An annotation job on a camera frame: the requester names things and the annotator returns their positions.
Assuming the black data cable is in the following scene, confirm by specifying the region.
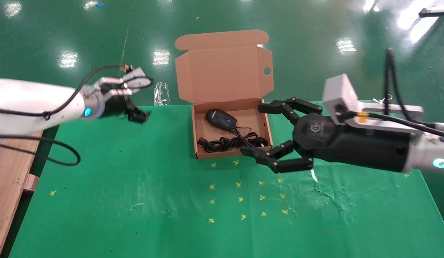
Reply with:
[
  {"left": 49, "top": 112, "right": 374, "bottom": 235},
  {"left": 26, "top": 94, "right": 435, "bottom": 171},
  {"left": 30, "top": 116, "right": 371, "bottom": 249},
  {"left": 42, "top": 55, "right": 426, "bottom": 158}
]
[{"left": 197, "top": 135, "right": 260, "bottom": 153}]

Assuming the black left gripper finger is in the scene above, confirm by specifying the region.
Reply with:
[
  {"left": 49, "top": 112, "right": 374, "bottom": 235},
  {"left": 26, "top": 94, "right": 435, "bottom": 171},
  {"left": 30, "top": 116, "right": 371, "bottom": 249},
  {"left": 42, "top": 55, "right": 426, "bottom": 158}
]
[
  {"left": 128, "top": 109, "right": 148, "bottom": 124},
  {"left": 126, "top": 98, "right": 151, "bottom": 117}
]

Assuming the large green table cloth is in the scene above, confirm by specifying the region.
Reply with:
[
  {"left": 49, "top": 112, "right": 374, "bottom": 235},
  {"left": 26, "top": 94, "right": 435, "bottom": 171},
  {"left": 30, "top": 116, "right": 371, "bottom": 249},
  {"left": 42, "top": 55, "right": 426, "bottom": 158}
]
[{"left": 9, "top": 100, "right": 444, "bottom": 258}]

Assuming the brown wooden board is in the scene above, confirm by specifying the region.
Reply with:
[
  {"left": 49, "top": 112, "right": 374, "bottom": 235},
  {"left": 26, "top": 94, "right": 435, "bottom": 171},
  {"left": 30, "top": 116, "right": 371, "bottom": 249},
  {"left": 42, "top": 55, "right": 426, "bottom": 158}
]
[{"left": 0, "top": 130, "right": 44, "bottom": 258}]

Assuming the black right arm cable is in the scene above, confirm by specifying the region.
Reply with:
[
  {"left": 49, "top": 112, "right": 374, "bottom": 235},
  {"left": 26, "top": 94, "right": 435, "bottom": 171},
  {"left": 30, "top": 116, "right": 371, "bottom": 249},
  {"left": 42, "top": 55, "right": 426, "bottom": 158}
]
[{"left": 335, "top": 48, "right": 444, "bottom": 139}]

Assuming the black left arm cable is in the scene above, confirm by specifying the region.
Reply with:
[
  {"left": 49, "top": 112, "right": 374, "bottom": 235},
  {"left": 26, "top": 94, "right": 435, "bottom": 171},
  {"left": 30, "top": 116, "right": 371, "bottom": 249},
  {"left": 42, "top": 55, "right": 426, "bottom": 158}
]
[{"left": 0, "top": 64, "right": 134, "bottom": 166}]

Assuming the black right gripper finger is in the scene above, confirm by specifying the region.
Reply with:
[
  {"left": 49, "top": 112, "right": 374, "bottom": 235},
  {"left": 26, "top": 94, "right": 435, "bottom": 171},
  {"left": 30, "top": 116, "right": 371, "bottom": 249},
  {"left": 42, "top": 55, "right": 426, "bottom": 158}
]
[
  {"left": 240, "top": 140, "right": 314, "bottom": 174},
  {"left": 258, "top": 97, "right": 323, "bottom": 125}
]

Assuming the crumpled clear plastic wrap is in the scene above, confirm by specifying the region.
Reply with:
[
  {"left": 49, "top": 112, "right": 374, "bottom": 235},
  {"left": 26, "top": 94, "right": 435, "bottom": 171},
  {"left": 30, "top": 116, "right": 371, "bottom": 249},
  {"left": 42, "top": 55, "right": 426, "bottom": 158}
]
[{"left": 154, "top": 81, "right": 171, "bottom": 106}]

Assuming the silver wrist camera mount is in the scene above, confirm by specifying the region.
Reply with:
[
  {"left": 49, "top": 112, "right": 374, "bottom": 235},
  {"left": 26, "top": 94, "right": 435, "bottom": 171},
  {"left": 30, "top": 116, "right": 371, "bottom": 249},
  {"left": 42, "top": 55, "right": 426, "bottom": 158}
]
[
  {"left": 322, "top": 73, "right": 425, "bottom": 132},
  {"left": 91, "top": 66, "right": 155, "bottom": 97}
]

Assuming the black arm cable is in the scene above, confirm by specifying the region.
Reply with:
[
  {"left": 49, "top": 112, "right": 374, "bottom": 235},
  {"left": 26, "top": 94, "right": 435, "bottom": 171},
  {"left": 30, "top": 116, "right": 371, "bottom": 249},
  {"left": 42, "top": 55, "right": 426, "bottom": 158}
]
[
  {"left": 0, "top": 64, "right": 134, "bottom": 166},
  {"left": 335, "top": 48, "right": 444, "bottom": 139}
]

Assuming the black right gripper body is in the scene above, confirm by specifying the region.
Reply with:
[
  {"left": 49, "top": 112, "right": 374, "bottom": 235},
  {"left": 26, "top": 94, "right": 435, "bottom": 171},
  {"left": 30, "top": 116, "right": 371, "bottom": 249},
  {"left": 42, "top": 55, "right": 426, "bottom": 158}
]
[{"left": 293, "top": 114, "right": 413, "bottom": 173}]

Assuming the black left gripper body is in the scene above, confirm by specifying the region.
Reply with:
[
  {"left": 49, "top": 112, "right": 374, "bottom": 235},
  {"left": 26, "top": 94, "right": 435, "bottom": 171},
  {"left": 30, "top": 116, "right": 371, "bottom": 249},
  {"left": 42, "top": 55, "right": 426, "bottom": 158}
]
[{"left": 101, "top": 95, "right": 132, "bottom": 117}]

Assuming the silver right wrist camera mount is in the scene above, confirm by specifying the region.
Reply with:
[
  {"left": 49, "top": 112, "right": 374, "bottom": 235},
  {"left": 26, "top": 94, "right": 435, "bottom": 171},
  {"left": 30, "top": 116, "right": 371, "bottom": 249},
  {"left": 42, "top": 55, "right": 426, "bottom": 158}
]
[{"left": 322, "top": 73, "right": 425, "bottom": 132}]

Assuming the open brown cardboard box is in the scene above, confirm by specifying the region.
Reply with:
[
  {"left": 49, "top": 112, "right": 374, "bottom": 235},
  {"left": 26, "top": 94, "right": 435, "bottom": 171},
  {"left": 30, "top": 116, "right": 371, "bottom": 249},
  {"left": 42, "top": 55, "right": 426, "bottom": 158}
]
[{"left": 175, "top": 30, "right": 275, "bottom": 160}]

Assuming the black wired computer mouse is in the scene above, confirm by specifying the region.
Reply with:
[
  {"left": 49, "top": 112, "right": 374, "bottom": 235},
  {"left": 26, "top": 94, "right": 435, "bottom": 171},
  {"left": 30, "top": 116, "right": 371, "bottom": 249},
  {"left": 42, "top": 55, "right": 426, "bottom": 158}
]
[{"left": 205, "top": 109, "right": 270, "bottom": 149}]

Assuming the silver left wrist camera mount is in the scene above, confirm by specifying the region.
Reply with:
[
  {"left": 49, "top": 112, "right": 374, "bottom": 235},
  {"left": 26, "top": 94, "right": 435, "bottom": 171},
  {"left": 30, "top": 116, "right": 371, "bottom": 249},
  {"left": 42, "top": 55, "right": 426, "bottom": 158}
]
[{"left": 91, "top": 66, "right": 155, "bottom": 97}]

